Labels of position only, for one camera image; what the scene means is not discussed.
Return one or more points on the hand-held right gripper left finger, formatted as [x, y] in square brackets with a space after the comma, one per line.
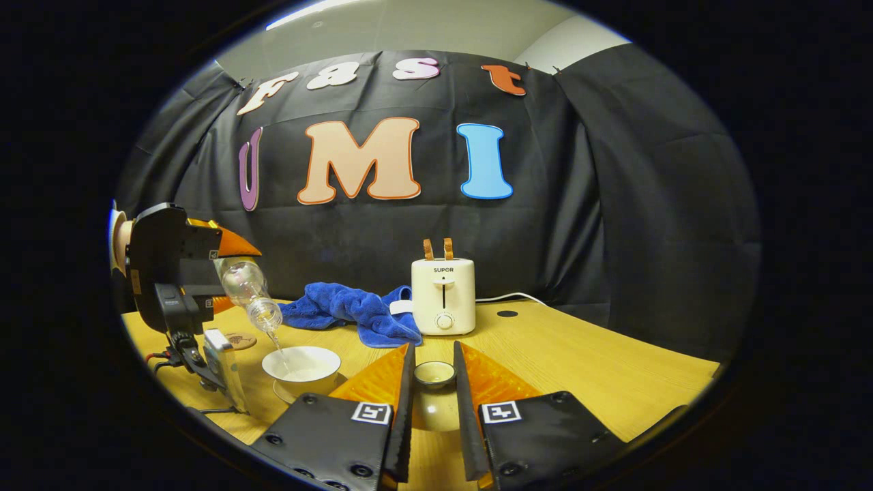
[404, 416]

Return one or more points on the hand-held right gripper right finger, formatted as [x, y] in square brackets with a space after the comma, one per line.
[467, 423]

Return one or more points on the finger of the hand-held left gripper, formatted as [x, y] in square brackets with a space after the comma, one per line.
[224, 304]
[235, 245]

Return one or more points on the clear plastic water bottle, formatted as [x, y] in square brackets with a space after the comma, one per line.
[249, 290]

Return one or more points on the cream teacup lid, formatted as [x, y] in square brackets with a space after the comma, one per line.
[435, 406]

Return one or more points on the round cork coaster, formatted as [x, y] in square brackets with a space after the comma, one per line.
[240, 341]

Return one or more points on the cream ceramic teacup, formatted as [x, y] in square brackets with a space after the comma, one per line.
[300, 368]

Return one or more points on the cream ceramic saucer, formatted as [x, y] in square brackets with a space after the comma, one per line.
[283, 394]

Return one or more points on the blue towel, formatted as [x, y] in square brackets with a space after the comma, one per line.
[348, 310]

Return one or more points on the white toaster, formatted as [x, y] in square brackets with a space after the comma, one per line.
[443, 296]

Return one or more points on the toast bread slice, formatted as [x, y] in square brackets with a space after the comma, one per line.
[428, 249]
[448, 248]

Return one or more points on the black backdrop cloth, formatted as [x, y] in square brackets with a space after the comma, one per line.
[614, 239]

